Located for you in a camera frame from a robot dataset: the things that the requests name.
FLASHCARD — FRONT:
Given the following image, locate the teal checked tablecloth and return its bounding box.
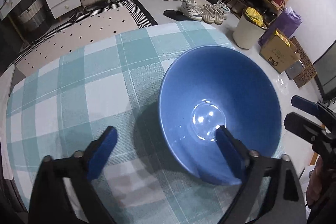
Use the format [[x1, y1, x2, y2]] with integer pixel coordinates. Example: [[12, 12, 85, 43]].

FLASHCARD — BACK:
[[5, 21, 289, 224]]

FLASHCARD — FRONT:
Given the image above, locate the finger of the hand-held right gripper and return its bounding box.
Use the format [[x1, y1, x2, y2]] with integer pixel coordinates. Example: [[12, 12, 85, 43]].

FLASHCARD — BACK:
[[291, 95, 323, 117], [284, 112, 329, 145]]

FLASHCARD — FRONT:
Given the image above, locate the woven basket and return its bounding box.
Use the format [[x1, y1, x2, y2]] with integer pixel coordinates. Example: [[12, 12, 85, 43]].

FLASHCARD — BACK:
[[17, 0, 45, 30]]

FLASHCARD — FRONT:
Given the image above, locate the brown cardboard box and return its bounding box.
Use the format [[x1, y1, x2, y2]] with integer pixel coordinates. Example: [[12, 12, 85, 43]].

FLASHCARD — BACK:
[[260, 28, 301, 74]]

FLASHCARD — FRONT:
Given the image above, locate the purple bag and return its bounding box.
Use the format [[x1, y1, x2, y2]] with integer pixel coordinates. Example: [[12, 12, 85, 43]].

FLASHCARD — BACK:
[[259, 7, 302, 46]]

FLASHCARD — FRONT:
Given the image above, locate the grey flat package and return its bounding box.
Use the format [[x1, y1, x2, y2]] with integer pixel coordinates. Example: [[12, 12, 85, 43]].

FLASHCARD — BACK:
[[286, 60, 305, 80]]

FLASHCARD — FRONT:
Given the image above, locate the brown patterned doormat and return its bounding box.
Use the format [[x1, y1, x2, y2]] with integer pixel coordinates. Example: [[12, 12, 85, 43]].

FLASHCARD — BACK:
[[290, 36, 318, 88]]

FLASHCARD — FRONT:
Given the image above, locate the row of shoes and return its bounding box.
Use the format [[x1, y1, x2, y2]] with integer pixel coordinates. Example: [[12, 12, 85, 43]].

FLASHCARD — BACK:
[[140, 0, 231, 25]]

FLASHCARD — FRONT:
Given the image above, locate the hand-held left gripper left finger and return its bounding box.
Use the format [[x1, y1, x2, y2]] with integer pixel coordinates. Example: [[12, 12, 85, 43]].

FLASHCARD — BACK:
[[28, 126, 118, 224]]

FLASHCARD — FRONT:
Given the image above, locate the white trash bin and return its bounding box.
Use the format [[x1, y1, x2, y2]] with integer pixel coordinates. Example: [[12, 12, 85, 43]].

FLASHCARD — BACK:
[[233, 7, 268, 49]]

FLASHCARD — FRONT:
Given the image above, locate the blue bowl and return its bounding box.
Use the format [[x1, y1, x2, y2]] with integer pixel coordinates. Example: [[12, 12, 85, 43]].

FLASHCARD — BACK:
[[159, 46, 282, 186]]

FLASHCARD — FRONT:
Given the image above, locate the grey marble coffee table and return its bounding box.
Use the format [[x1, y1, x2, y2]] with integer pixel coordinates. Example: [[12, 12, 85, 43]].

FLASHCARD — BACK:
[[0, 64, 16, 180]]

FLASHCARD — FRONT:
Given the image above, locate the black monitor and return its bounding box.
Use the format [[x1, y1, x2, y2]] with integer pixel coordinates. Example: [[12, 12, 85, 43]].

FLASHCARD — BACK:
[[314, 42, 336, 102]]

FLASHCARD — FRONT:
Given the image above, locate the black and white patterned rug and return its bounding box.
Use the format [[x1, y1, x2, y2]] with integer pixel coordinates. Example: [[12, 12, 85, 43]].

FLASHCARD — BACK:
[[8, 0, 158, 69]]

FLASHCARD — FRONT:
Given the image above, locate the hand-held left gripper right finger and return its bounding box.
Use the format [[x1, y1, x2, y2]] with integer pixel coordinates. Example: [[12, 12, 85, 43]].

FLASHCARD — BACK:
[[215, 125, 307, 224]]

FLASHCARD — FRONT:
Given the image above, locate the person's right hand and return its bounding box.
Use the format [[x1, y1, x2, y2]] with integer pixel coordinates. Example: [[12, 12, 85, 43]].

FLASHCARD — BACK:
[[307, 158, 326, 207]]

